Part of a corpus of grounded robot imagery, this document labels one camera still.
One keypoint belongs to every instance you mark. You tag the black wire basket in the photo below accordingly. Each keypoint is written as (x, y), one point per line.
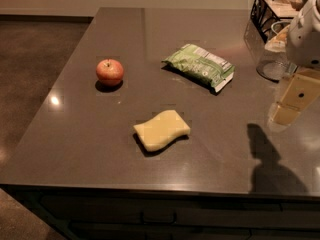
(266, 12)

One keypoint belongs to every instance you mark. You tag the red apple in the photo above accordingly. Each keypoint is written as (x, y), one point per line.
(110, 72)

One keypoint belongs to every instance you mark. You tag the dark cabinet drawers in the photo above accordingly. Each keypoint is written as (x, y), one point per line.
(81, 214)

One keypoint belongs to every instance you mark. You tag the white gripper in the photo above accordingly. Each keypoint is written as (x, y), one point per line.
(305, 40)

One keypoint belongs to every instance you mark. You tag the green chip bag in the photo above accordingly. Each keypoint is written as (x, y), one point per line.
(198, 63)

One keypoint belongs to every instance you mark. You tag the yellow sponge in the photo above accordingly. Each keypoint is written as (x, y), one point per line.
(161, 130)

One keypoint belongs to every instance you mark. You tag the clear glass jar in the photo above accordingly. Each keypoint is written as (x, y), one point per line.
(269, 56)

